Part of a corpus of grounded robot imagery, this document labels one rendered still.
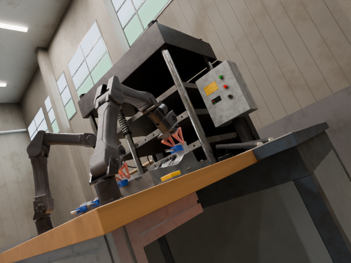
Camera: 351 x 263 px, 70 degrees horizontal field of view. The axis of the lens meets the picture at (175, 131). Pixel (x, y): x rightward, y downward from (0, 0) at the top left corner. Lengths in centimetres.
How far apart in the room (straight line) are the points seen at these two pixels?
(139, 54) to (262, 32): 232
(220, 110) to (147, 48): 78
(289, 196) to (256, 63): 331
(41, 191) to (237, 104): 130
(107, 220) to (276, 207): 58
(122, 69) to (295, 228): 189
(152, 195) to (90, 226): 11
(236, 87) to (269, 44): 223
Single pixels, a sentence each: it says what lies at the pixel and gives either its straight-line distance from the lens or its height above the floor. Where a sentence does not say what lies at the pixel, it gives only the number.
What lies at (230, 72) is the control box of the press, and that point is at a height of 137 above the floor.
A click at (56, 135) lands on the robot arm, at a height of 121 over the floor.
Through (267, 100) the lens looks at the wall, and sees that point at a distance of 392.
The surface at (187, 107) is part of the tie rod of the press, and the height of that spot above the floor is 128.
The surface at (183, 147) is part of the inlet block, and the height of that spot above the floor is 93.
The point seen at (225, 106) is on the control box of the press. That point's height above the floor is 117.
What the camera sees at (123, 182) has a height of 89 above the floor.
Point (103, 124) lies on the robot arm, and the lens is 83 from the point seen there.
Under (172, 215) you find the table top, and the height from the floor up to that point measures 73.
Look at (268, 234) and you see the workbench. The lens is 89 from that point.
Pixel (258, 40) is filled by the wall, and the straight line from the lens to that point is 406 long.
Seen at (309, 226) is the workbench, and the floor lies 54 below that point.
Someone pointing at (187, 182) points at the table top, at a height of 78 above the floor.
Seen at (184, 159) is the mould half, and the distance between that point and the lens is 132.
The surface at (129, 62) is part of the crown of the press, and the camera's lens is 226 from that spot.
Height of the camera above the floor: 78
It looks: 12 degrees up
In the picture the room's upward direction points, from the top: 22 degrees counter-clockwise
